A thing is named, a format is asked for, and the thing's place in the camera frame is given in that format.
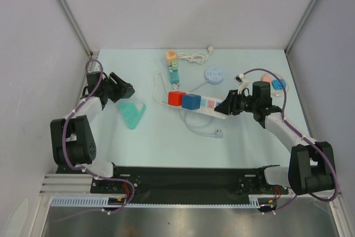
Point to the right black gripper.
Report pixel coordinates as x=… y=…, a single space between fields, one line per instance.
x=233 y=102

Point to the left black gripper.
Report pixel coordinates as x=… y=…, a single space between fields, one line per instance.
x=120 y=87

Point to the white power strip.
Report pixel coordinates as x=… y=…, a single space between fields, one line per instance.
x=207 y=107

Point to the teal triangular power strip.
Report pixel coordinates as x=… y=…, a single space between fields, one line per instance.
x=132 y=112

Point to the pink small plug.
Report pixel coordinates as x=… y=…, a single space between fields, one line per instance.
x=266 y=78

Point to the blue square adapter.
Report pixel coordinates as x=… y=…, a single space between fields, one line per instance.
x=279 y=84

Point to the dark green cube adapter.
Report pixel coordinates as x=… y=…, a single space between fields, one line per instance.
x=127 y=91

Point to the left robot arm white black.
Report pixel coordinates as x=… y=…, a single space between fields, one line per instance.
x=73 y=143

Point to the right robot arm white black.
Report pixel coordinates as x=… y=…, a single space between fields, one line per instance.
x=311 y=167

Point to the blue cube adapter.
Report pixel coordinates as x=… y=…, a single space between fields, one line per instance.
x=191 y=101

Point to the teal small adapter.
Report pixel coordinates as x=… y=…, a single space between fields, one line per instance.
x=174 y=77

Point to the red cube adapter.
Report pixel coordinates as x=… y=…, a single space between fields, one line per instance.
x=175 y=98

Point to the light green small adapter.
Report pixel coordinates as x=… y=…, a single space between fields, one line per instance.
x=174 y=66

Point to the orange cube adapter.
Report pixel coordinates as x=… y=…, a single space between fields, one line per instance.
x=170 y=57

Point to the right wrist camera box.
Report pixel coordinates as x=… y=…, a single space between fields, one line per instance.
x=242 y=81

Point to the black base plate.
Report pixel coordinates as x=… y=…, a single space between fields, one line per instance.
x=183 y=186

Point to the aluminium frame rail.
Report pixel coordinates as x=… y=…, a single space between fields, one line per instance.
x=75 y=27

